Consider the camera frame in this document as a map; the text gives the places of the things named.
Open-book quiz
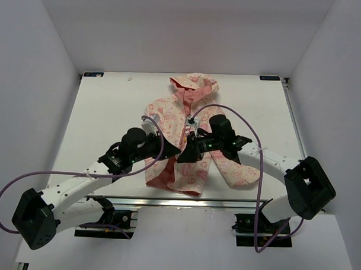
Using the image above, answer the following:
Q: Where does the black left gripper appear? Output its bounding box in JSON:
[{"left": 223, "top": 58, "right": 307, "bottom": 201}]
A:
[{"left": 130, "top": 130, "right": 181, "bottom": 165}]

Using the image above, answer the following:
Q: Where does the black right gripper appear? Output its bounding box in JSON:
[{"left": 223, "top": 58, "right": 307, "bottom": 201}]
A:
[{"left": 177, "top": 130, "right": 224, "bottom": 164}]

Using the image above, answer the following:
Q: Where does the cream pink printed jacket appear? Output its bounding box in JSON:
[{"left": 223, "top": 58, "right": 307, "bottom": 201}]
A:
[{"left": 145, "top": 73, "right": 259, "bottom": 197}]

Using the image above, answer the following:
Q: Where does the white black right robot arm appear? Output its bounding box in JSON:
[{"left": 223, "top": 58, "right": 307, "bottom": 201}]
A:
[{"left": 177, "top": 114, "right": 336, "bottom": 232}]

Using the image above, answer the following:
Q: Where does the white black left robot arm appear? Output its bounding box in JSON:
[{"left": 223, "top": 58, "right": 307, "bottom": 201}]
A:
[{"left": 12, "top": 127, "right": 181, "bottom": 250}]

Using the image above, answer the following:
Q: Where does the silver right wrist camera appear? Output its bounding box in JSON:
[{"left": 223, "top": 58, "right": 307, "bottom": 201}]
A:
[{"left": 186, "top": 117, "right": 200, "bottom": 129}]

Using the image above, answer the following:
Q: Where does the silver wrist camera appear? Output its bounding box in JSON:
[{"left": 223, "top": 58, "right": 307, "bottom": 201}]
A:
[
  {"left": 141, "top": 114, "right": 160, "bottom": 136},
  {"left": 186, "top": 117, "right": 200, "bottom": 129}
]

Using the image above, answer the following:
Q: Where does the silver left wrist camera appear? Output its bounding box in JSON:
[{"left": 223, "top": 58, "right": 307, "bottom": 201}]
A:
[{"left": 141, "top": 114, "right": 160, "bottom": 136}]

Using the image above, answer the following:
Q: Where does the aluminium table frame rail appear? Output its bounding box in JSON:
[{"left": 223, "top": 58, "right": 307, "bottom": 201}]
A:
[{"left": 41, "top": 69, "right": 330, "bottom": 215}]

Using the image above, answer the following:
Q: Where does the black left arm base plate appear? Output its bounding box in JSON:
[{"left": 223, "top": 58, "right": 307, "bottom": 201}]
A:
[{"left": 74, "top": 208, "right": 138, "bottom": 240}]

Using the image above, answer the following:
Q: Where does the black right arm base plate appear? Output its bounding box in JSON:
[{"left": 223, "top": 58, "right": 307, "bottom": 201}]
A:
[{"left": 231, "top": 213, "right": 292, "bottom": 249}]

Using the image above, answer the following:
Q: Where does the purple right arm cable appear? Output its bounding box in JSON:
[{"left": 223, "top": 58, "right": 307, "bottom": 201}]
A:
[{"left": 187, "top": 103, "right": 308, "bottom": 255}]

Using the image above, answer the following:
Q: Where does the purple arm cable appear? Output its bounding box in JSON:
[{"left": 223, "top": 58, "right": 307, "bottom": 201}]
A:
[
  {"left": 187, "top": 103, "right": 308, "bottom": 255},
  {"left": 0, "top": 109, "right": 166, "bottom": 240}
]

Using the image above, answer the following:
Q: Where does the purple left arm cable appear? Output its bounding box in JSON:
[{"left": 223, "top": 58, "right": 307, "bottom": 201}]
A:
[{"left": 0, "top": 109, "right": 166, "bottom": 240}]

